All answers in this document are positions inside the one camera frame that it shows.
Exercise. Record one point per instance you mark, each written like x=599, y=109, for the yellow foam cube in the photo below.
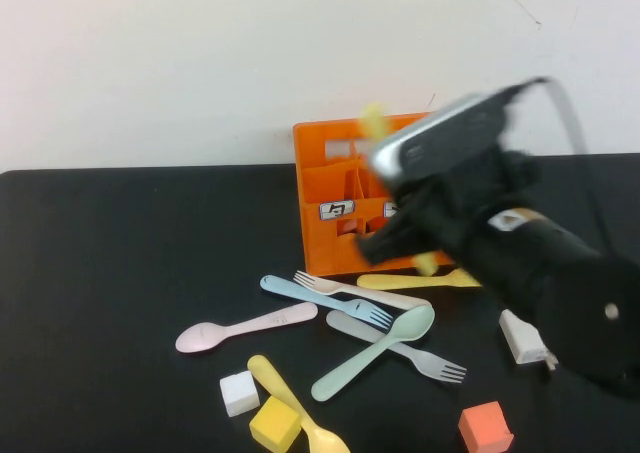
x=275, y=423

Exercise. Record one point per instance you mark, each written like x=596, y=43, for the pink plastic spoon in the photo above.
x=200, y=338

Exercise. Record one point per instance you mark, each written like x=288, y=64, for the yellow plastic fork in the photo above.
x=400, y=281

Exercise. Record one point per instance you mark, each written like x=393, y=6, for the white foam cube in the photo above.
x=239, y=393

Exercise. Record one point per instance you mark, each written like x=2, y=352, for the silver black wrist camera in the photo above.
x=430, y=138

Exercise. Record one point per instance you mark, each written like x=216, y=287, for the orange plastic cutlery crate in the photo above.
x=325, y=183

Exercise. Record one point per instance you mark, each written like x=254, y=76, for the green plastic spoon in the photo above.
x=410, y=323

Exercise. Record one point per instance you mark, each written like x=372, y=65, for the light blue plastic fork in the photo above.
x=300, y=295

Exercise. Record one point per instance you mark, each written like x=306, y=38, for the white USB wall charger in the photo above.
x=520, y=340

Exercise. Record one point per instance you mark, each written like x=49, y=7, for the orange foam cube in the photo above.
x=482, y=425

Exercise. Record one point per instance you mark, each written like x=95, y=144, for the grey plastic fork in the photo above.
x=425, y=363

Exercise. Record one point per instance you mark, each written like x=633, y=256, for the white label marked 勺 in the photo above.
x=336, y=210

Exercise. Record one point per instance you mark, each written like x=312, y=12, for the yellow plastic knife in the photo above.
x=373, y=120

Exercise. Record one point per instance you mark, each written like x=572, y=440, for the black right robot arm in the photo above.
x=560, y=293

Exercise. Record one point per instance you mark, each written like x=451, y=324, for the yellow plastic spoon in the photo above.
x=272, y=378

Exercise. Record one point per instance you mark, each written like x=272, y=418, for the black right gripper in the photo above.
x=465, y=208

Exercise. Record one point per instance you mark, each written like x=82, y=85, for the white label marked 叉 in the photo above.
x=389, y=209

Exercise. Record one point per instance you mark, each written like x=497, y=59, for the beige plastic fork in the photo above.
x=380, y=297

